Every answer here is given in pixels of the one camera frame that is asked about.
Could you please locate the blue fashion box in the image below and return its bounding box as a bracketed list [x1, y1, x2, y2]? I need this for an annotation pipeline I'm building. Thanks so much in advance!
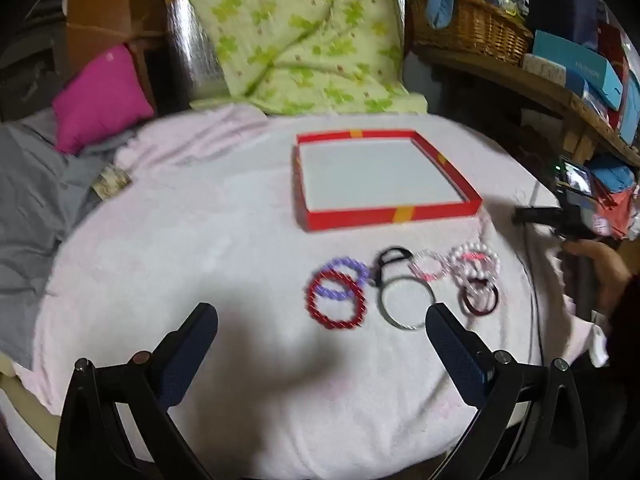
[533, 30, 623, 110]

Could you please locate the person's right hand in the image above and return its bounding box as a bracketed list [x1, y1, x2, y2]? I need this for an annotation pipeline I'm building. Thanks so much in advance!
[561, 240, 632, 316]

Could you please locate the white patterned small box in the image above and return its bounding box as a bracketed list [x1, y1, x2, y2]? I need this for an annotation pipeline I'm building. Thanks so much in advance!
[522, 53, 566, 87]

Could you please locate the green floral quilt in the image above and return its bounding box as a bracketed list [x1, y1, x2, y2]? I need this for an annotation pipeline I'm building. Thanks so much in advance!
[189, 0, 427, 115]

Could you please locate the pink textured bed blanket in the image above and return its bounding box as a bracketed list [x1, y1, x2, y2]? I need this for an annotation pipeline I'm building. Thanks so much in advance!
[16, 105, 591, 479]

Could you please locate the small floral fabric pouch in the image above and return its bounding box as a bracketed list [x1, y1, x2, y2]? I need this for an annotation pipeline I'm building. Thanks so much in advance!
[92, 165, 132, 200]

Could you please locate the wicker basket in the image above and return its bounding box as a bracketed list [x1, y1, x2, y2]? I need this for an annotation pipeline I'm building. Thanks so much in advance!
[410, 0, 534, 65]

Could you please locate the silver bangle bracelet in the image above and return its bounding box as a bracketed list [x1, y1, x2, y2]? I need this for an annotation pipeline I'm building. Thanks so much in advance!
[375, 276, 437, 332]

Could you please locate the purple bead bracelet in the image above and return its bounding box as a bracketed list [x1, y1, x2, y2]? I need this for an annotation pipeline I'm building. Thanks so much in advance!
[314, 256, 371, 302]

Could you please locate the red shallow cardboard box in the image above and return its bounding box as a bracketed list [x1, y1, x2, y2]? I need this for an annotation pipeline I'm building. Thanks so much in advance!
[292, 129, 483, 231]

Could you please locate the black twisted hair tie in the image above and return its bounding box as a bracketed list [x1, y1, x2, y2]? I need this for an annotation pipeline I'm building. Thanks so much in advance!
[371, 245, 414, 287]

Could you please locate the magenta pillow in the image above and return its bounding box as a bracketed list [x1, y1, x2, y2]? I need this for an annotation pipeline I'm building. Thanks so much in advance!
[52, 44, 154, 155]

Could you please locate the red bead bracelet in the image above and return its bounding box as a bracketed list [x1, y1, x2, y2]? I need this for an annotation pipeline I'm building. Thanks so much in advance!
[305, 268, 368, 332]

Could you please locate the grey bed sheet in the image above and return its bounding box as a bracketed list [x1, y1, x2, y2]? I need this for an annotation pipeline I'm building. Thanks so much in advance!
[0, 108, 134, 368]

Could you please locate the silver foil insulation mat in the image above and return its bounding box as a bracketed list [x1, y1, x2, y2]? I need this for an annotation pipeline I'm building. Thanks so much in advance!
[167, 0, 229, 101]

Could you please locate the white pearl bead bracelet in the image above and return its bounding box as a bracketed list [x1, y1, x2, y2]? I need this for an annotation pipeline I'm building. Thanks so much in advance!
[448, 240, 502, 285]

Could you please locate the black round hair tie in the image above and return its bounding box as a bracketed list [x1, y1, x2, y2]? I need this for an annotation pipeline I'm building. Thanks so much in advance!
[460, 278, 500, 319]

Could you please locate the wooden shelf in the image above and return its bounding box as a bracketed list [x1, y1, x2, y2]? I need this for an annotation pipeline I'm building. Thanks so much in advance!
[414, 47, 639, 169]

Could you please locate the pink clear bead bracelet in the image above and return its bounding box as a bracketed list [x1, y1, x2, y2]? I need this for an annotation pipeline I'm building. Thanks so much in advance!
[408, 249, 449, 283]

